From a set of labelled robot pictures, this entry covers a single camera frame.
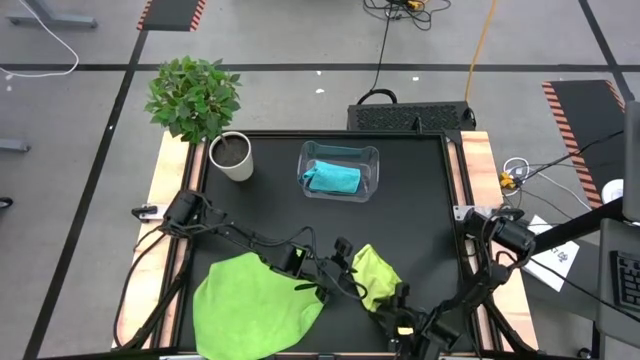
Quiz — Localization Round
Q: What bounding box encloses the white paper sheet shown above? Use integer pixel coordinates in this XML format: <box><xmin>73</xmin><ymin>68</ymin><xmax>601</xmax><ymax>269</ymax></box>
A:
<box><xmin>520</xmin><ymin>213</ymin><xmax>581</xmax><ymax>294</ymax></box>

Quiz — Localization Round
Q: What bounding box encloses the green microfiber towel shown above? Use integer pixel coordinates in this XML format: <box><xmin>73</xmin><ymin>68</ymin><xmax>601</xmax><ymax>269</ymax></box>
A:
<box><xmin>192</xmin><ymin>251</ymin><xmax>326</xmax><ymax>360</ymax></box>

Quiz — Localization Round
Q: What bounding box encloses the grey metal furniture foot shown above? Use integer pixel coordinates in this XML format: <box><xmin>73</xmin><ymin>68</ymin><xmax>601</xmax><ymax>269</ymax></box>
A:
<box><xmin>0</xmin><ymin>138</ymin><xmax>32</xmax><ymax>153</ymax></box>

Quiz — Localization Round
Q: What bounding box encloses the grey monitor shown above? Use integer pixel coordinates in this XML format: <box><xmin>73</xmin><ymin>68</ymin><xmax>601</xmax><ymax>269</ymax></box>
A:
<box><xmin>622</xmin><ymin>99</ymin><xmax>640</xmax><ymax>224</ymax></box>

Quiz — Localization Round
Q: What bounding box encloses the blue microfiber towel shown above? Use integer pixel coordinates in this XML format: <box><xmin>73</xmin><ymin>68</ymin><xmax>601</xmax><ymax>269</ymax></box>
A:
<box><xmin>301</xmin><ymin>159</ymin><xmax>362</xmax><ymax>195</ymax></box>

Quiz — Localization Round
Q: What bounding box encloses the white plant pot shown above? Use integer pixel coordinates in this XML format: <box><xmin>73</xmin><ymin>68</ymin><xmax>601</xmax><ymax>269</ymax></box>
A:
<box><xmin>208</xmin><ymin>130</ymin><xmax>256</xmax><ymax>183</ymax></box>

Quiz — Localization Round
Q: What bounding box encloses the white coiled cable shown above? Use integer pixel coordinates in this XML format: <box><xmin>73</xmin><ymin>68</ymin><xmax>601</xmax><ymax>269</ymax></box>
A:
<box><xmin>501</xmin><ymin>156</ymin><xmax>594</xmax><ymax>212</ymax></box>

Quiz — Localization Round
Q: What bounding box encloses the green leafy plant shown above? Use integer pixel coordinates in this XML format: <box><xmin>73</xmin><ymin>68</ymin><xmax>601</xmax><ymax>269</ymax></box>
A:
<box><xmin>144</xmin><ymin>55</ymin><xmax>243</xmax><ymax>145</ymax></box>

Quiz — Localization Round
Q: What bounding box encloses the black computer case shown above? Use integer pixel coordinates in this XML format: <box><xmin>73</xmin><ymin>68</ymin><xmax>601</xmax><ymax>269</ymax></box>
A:
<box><xmin>346</xmin><ymin>100</ymin><xmax>478</xmax><ymax>133</ymax></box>

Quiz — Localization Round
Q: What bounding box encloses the black hazard-striped floor mat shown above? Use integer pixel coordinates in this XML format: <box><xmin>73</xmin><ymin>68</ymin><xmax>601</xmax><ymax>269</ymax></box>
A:
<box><xmin>135</xmin><ymin>0</ymin><xmax>208</xmax><ymax>33</ymax></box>
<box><xmin>541</xmin><ymin>79</ymin><xmax>627</xmax><ymax>211</ymax></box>

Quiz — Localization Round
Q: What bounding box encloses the grey desk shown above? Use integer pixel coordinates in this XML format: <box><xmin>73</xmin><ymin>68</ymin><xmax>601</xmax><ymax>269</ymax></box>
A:
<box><xmin>593</xmin><ymin>217</ymin><xmax>640</xmax><ymax>337</ymax></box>

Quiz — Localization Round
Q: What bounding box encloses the yellow-green microfiber towel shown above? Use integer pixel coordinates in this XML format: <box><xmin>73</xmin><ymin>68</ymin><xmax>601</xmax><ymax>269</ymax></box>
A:
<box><xmin>351</xmin><ymin>243</ymin><xmax>404</xmax><ymax>314</ymax></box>

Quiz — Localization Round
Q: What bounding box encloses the white floor cable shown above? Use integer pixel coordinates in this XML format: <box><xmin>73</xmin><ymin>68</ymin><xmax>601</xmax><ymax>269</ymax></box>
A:
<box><xmin>0</xmin><ymin>0</ymin><xmax>81</xmax><ymax>80</ymax></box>

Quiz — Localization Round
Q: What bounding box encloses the grey metal mount plate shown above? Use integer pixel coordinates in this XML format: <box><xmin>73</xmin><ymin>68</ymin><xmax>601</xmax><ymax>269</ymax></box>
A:
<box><xmin>452</xmin><ymin>203</ymin><xmax>481</xmax><ymax>222</ymax></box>
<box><xmin>131</xmin><ymin>203</ymin><xmax>171</xmax><ymax>223</ymax></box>

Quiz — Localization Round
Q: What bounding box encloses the clear plastic bin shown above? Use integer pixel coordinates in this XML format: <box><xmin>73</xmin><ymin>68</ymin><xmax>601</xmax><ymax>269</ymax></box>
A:
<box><xmin>296</xmin><ymin>139</ymin><xmax>380</xmax><ymax>204</ymax></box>

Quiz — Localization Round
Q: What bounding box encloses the black desk bar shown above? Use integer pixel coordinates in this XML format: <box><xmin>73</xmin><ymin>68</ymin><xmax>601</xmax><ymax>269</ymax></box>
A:
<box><xmin>529</xmin><ymin>196</ymin><xmax>626</xmax><ymax>256</ymax></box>

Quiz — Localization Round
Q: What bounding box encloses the black power cable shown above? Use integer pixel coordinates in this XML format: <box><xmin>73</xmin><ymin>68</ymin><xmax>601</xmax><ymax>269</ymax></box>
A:
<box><xmin>355</xmin><ymin>9</ymin><xmax>400</xmax><ymax>106</ymax></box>

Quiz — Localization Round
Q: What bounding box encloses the yellow floor cable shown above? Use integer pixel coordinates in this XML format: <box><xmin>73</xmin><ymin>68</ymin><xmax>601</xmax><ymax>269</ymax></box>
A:
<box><xmin>463</xmin><ymin>0</ymin><xmax>500</xmax><ymax>104</ymax></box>

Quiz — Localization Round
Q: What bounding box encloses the white round cup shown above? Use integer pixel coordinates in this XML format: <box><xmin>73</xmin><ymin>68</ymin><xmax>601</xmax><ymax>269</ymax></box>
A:
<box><xmin>600</xmin><ymin>177</ymin><xmax>626</xmax><ymax>206</ymax></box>

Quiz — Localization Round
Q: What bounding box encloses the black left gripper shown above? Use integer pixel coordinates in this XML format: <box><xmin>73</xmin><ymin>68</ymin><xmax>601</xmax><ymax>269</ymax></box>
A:
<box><xmin>294</xmin><ymin>237</ymin><xmax>360</xmax><ymax>304</ymax></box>

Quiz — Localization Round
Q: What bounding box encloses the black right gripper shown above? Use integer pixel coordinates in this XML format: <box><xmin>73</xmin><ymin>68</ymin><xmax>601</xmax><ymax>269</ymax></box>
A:
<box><xmin>370</xmin><ymin>281</ymin><xmax>437</xmax><ymax>360</ymax></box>

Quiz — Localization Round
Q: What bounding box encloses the grey metal furniture leg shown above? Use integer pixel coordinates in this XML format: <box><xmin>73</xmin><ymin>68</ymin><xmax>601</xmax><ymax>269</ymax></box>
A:
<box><xmin>6</xmin><ymin>0</ymin><xmax>99</xmax><ymax>29</ymax></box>

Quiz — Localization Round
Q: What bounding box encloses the black floor cable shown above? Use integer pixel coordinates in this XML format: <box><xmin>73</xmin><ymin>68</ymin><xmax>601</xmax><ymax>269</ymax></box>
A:
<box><xmin>519</xmin><ymin>248</ymin><xmax>640</xmax><ymax>324</ymax></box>
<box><xmin>519</xmin><ymin>129</ymin><xmax>626</xmax><ymax>182</ymax></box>

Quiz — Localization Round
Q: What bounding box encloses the black keyboard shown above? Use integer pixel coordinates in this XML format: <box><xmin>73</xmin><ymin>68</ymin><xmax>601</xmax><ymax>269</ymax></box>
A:
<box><xmin>608</xmin><ymin>248</ymin><xmax>640</xmax><ymax>315</ymax></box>

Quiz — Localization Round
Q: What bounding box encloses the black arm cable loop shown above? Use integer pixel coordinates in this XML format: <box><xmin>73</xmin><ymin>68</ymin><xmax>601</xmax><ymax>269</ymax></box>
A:
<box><xmin>112</xmin><ymin>232</ymin><xmax>169</xmax><ymax>349</ymax></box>

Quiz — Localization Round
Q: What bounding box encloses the wooden table side board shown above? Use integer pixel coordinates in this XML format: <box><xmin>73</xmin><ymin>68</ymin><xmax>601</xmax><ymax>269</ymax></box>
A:
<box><xmin>110</xmin><ymin>130</ymin><xmax>207</xmax><ymax>350</ymax></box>
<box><xmin>446</xmin><ymin>130</ymin><xmax>540</xmax><ymax>351</ymax></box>

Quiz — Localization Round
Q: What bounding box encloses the black cable bundle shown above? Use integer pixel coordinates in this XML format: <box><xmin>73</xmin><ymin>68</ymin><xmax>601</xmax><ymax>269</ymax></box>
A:
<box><xmin>362</xmin><ymin>0</ymin><xmax>453</xmax><ymax>32</ymax></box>

